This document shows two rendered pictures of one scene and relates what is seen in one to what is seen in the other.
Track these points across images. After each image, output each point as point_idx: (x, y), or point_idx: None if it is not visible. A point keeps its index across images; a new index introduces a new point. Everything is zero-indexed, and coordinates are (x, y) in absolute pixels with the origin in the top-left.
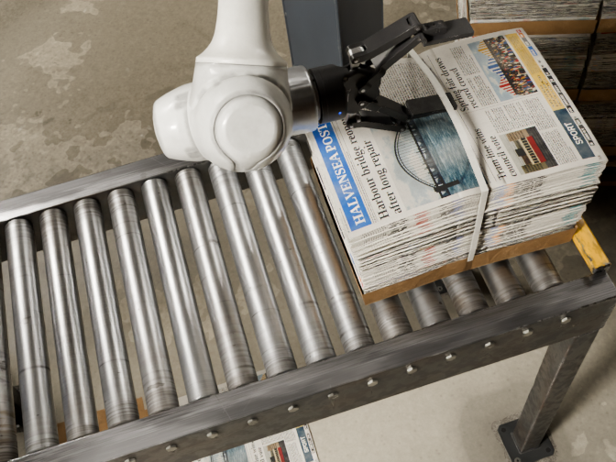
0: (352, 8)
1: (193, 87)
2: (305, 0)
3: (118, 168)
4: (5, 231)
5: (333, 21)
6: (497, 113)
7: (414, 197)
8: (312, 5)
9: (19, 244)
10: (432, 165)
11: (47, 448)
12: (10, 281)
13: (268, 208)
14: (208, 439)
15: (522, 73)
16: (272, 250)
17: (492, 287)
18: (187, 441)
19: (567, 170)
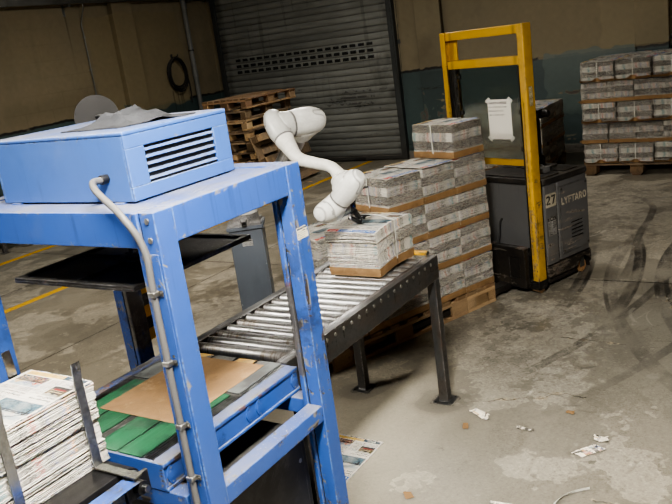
0: (272, 287)
1: (338, 179)
2: (253, 289)
3: (266, 297)
4: (247, 317)
5: (269, 292)
6: (378, 216)
7: (380, 225)
8: (257, 290)
9: (258, 314)
10: (376, 222)
11: (334, 320)
12: (267, 319)
13: (327, 282)
14: (373, 311)
15: (374, 213)
16: (340, 286)
17: (406, 267)
18: (369, 308)
19: (405, 215)
